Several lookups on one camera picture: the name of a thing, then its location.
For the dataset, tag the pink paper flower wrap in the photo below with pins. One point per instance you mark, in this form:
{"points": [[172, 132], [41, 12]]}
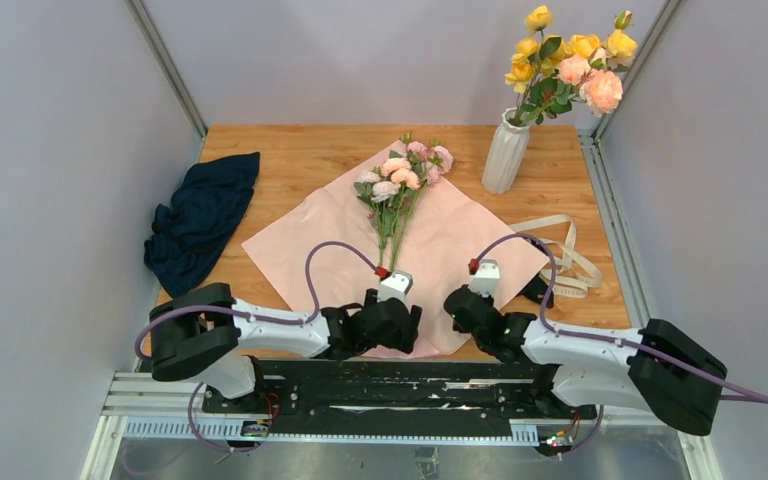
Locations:
{"points": [[300, 257]]}

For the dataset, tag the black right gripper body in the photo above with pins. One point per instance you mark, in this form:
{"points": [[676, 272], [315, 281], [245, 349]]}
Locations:
{"points": [[482, 340]]}

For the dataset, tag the white printed ribbon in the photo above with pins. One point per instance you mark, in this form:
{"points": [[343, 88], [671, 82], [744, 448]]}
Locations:
{"points": [[575, 275]]}

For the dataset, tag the black printed ribbon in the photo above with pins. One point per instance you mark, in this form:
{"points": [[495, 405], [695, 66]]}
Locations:
{"points": [[536, 290]]}

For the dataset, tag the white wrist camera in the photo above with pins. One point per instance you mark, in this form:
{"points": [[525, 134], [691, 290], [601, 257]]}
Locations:
{"points": [[396, 285], [485, 277]]}

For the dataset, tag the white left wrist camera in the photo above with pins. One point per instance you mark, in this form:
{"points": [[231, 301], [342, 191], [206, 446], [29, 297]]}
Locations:
{"points": [[396, 285]]}

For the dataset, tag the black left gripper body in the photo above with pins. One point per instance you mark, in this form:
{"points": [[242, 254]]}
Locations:
{"points": [[403, 340]]}

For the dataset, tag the yellow and pink flowers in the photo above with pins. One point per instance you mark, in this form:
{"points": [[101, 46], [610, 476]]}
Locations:
{"points": [[550, 73]]}

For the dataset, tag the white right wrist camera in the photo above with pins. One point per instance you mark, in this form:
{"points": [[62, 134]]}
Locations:
{"points": [[485, 277]]}

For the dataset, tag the aluminium frame post left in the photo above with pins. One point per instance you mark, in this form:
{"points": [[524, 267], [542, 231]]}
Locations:
{"points": [[155, 42]]}

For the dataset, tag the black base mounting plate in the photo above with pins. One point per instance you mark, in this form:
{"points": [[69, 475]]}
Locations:
{"points": [[361, 401]]}

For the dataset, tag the white ribbed vase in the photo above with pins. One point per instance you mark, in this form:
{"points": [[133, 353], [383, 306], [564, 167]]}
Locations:
{"points": [[505, 155]]}

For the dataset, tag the aluminium frame rail front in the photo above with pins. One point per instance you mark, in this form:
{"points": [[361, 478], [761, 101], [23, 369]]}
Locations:
{"points": [[607, 452]]}

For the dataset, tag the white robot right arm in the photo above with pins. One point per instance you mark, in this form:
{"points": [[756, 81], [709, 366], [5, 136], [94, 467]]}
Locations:
{"points": [[657, 368]]}

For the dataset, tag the dark blue cloth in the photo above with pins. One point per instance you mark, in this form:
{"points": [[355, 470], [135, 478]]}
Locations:
{"points": [[191, 231]]}

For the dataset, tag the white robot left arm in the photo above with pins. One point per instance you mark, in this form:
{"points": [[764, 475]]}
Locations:
{"points": [[199, 336]]}

